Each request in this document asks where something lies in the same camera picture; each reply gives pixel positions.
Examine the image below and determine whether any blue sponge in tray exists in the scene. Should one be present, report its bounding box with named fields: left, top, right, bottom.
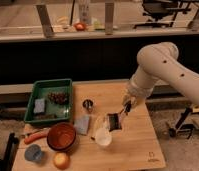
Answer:
left=33, top=98, right=45, bottom=114

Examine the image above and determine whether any orange carrot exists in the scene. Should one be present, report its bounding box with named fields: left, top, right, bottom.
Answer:
left=24, top=131, right=48, bottom=144

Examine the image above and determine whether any yellow red apple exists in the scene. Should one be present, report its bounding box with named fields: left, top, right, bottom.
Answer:
left=53, top=153, right=70, bottom=170

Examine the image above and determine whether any small metal cup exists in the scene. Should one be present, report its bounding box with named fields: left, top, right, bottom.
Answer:
left=82, top=99, right=93, bottom=113

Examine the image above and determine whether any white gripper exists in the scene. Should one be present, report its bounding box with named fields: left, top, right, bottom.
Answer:
left=122, top=89, right=145, bottom=116

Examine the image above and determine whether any brown wooden bowl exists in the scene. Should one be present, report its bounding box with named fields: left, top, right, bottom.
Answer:
left=47, top=122, right=76, bottom=151

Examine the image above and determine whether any red fruit on shelf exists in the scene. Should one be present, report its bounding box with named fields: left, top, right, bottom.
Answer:
left=74, top=22, right=86, bottom=31

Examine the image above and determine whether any black office chair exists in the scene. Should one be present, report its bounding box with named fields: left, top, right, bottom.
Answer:
left=134, top=0, right=191, bottom=29

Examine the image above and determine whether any black stand on floor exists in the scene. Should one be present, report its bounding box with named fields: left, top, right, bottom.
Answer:
left=168, top=108, right=194, bottom=138

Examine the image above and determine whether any black chair corner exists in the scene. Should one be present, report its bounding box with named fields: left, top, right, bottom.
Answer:
left=0, top=133, right=19, bottom=171

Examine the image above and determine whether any green plastic tray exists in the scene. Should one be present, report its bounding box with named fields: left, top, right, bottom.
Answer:
left=24, top=79, right=73, bottom=125

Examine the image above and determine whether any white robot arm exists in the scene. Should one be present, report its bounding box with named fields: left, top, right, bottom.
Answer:
left=123, top=42, right=199, bottom=107

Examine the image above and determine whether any pale banana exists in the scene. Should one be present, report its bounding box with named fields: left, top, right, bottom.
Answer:
left=92, top=116, right=107, bottom=137

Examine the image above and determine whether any black handled brush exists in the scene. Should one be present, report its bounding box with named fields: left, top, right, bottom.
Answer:
left=107, top=107, right=126, bottom=131

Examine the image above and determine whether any bunch of dark grapes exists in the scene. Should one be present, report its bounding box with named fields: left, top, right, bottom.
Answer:
left=48, top=92, right=69, bottom=105

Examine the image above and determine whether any white paper cup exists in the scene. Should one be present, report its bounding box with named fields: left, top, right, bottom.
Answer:
left=95, top=128, right=112, bottom=148

